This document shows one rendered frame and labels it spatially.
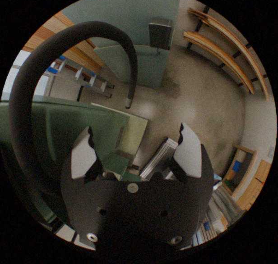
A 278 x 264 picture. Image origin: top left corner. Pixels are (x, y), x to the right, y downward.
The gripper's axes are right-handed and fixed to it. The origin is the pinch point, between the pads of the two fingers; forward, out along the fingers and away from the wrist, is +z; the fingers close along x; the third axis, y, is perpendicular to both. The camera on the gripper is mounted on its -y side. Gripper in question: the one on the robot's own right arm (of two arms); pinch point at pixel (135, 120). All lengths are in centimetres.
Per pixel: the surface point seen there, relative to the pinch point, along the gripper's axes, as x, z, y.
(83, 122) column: -9.9, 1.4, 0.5
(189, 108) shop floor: 88, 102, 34
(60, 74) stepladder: -71, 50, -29
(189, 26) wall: 102, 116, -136
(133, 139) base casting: -2.7, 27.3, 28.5
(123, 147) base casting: -9.8, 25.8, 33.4
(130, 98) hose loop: -2.4, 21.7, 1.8
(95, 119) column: -9.2, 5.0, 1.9
